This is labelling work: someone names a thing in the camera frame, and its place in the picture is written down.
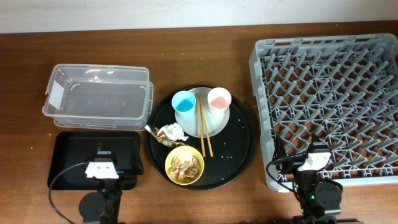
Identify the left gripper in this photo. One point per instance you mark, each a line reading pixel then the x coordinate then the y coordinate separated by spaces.
pixel 129 175

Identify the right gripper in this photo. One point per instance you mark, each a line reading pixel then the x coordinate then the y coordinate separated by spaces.
pixel 293 163

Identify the gold snack wrapper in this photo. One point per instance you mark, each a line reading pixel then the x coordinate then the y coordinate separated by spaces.
pixel 162 138

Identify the white napkin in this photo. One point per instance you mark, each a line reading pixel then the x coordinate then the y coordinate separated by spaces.
pixel 173 132

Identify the yellow bowl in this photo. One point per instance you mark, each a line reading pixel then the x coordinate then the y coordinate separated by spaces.
pixel 185 151

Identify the food scraps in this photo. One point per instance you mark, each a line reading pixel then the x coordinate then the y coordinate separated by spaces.
pixel 184 169

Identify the blue cup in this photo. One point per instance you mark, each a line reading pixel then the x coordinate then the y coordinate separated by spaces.
pixel 183 102

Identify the pink cup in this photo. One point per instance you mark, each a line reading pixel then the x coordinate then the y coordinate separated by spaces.
pixel 219 100

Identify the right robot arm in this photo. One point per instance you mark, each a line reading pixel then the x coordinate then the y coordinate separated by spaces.
pixel 319 198

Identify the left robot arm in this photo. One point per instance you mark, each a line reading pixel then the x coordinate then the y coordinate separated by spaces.
pixel 102 206

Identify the grey dishwasher rack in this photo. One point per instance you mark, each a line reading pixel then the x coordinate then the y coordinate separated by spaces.
pixel 343 89

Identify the clear plastic bin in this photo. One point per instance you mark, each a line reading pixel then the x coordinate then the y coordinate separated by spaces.
pixel 99 96

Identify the black rectangular tray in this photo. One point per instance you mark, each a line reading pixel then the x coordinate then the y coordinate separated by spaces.
pixel 74 147

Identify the white plate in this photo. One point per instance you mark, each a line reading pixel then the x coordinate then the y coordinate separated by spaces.
pixel 215 122

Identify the left wooden chopstick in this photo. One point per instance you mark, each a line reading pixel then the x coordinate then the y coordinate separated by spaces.
pixel 198 107

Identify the wooden chopstick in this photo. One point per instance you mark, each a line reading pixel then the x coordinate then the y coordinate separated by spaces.
pixel 203 116
pixel 198 107

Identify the right wooden chopstick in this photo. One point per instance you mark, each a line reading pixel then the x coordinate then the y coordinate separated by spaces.
pixel 203 116

